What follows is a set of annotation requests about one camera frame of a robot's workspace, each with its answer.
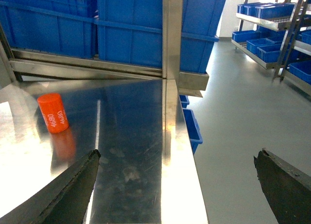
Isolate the blue crate upper right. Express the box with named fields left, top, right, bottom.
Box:
left=97, top=0, right=226, bottom=36

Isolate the blue bin under table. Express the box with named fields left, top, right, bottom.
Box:
left=179, top=95, right=203, bottom=154

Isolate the blue crate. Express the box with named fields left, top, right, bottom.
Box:
left=1, top=0, right=98, bottom=17
left=94, top=19, right=219, bottom=73
left=0, top=1, right=96, bottom=58
left=97, top=0, right=226, bottom=36

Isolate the orange cylindrical capacitor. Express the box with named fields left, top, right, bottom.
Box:
left=37, top=93, right=69, bottom=134

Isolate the blue crate lower left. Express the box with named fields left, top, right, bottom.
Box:
left=0, top=1, right=96, bottom=58

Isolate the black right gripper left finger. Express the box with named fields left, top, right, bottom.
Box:
left=0, top=150, right=101, bottom=224

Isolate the stainless steel rack frame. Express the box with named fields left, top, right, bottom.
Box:
left=0, top=0, right=209, bottom=97

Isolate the blue crate lower right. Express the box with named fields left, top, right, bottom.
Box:
left=94, top=19, right=219, bottom=73

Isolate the blue crate upper left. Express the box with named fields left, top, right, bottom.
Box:
left=1, top=0, right=98, bottom=17

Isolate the steel shelving rack with bins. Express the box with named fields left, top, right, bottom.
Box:
left=231, top=0, right=311, bottom=94

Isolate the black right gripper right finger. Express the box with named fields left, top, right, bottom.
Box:
left=254, top=148, right=311, bottom=224

